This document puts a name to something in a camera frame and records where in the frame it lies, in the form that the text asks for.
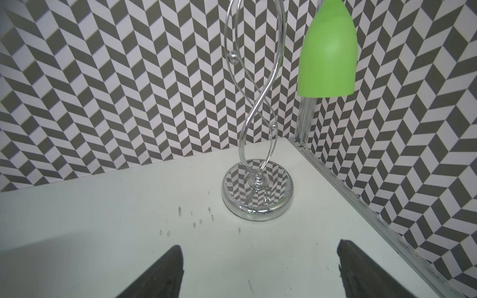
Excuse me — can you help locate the green plastic goblet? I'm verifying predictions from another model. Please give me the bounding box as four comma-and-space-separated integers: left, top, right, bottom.
297, 0, 358, 98

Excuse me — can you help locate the chrome wire glass rack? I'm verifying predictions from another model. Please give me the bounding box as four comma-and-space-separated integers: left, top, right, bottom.
221, 1, 294, 222

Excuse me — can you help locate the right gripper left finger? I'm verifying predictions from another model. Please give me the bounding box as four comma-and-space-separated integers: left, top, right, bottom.
118, 245, 185, 298

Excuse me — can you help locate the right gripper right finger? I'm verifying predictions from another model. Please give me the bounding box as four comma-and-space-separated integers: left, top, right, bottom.
337, 240, 415, 298

